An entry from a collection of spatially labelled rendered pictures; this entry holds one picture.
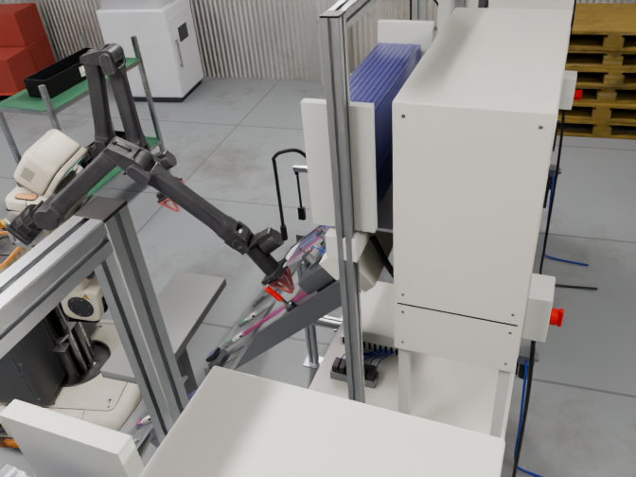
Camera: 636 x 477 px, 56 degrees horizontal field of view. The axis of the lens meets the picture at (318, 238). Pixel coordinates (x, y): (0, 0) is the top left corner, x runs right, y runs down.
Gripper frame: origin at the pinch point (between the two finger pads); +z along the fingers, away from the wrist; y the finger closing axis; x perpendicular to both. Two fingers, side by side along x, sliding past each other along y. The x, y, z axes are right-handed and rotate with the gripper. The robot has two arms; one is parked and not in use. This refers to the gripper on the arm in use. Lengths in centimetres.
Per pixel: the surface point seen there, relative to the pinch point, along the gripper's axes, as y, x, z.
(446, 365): 12, -19, 56
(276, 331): -21.1, -4.6, 1.5
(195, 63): 367, 252, -121
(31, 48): 332, 375, -245
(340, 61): -26, -79, -48
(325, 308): -21.2, -26.2, 1.3
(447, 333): -21, -52, 23
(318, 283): -17.2, -26.9, -4.5
